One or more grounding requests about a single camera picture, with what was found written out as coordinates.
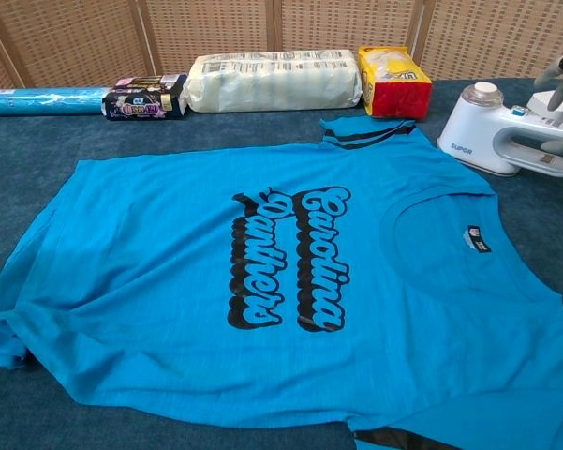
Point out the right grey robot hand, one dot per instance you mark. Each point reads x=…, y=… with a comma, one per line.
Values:
x=559, y=94

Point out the teal carpet table cover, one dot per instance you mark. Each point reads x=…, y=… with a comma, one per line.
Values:
x=28, y=150

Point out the blue plastic film roll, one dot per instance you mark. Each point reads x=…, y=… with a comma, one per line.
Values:
x=42, y=102

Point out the yellow red tissue pack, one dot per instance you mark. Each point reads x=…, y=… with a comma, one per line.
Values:
x=395, y=94

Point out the long white tissue pack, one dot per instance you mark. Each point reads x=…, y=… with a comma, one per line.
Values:
x=271, y=82

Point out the wicker folding screen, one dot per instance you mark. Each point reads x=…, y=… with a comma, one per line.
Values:
x=215, y=33

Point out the dark sanitary pad package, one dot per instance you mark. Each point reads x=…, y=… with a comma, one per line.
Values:
x=140, y=105

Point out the blue printed T-shirt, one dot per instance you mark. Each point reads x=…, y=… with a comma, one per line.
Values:
x=168, y=281

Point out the white handheld garment steamer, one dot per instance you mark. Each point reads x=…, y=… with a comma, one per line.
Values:
x=478, y=131

